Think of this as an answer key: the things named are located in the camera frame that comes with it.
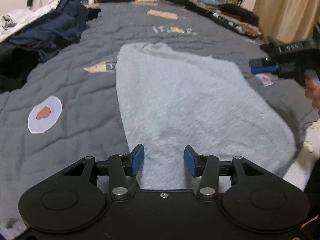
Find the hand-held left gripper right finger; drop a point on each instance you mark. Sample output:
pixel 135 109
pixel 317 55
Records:
pixel 190 162

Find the grey t-shirt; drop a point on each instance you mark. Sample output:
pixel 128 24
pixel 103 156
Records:
pixel 187 100

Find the white printed bed sheet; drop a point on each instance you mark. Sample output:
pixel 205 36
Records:
pixel 307 142

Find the person's right hand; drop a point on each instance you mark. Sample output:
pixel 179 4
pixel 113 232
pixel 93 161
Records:
pixel 313 93

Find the white pillow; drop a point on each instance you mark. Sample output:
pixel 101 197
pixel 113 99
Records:
pixel 145 0

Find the row of mixed folded clothes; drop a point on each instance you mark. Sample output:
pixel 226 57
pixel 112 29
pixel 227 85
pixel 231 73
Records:
pixel 225 15

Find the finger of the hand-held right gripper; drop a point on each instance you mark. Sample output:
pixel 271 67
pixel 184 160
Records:
pixel 265 69
pixel 258 62

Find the light grey hoodie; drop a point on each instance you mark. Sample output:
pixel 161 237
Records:
pixel 25 17

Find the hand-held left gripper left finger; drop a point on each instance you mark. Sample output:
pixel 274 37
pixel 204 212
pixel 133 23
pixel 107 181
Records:
pixel 137 159

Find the grey quilted bedspread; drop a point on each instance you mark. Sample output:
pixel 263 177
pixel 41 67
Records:
pixel 75 92

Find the tan curtain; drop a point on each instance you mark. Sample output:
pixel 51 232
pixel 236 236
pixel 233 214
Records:
pixel 287 5

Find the navy garment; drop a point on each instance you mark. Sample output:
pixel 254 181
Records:
pixel 55 27

